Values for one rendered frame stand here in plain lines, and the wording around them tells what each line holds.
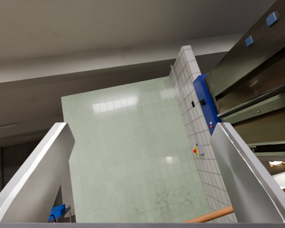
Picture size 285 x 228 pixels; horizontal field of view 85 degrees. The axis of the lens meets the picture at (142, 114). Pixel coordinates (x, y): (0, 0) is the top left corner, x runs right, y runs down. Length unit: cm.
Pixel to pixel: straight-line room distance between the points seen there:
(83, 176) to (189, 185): 135
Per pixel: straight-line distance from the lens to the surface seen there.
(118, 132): 215
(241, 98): 124
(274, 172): 164
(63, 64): 247
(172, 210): 227
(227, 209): 104
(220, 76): 138
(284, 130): 109
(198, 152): 192
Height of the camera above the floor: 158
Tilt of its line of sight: 14 degrees up
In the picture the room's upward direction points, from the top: 14 degrees counter-clockwise
